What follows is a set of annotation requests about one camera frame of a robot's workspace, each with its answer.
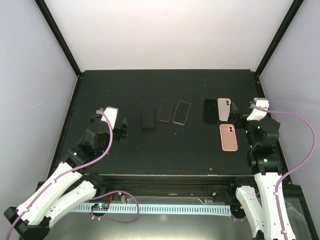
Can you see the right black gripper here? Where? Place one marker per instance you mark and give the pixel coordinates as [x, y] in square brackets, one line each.
[241, 116]

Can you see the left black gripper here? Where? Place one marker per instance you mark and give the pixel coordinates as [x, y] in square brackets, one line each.
[118, 134]

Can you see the beige phone case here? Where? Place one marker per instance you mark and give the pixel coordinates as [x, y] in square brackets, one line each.
[224, 105]

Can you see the pink phone case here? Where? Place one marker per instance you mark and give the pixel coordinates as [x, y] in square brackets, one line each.
[228, 138]

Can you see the black phone case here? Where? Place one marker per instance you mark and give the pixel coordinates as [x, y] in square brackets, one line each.
[210, 111]

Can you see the black phone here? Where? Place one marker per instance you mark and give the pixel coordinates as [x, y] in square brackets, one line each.
[165, 110]

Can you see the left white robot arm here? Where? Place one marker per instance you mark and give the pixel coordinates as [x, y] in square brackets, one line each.
[34, 218]

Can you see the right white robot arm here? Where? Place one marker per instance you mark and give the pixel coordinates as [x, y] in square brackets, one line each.
[264, 206]

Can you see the left controller board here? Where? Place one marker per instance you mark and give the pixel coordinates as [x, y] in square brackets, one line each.
[100, 207]

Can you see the controller board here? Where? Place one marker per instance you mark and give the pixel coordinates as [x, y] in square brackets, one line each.
[237, 208]
[100, 207]

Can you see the right controller board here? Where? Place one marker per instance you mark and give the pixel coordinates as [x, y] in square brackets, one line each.
[237, 208]

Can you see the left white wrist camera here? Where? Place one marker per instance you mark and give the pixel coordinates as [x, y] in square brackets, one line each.
[112, 114]

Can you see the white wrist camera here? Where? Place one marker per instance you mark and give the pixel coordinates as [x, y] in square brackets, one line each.
[112, 114]
[259, 108]

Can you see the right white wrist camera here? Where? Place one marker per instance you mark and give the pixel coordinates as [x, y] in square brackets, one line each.
[259, 108]

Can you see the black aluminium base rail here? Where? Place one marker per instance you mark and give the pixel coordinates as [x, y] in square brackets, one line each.
[216, 188]

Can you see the light blue slotted cable duct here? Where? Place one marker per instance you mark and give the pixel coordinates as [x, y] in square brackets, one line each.
[159, 209]

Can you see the right black frame post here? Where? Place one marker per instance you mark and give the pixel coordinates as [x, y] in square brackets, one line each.
[287, 20]

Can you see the black frame post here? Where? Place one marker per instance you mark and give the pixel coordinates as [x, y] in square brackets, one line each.
[287, 20]
[46, 13]

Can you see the left black frame post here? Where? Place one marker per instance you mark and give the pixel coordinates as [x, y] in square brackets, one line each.
[46, 13]

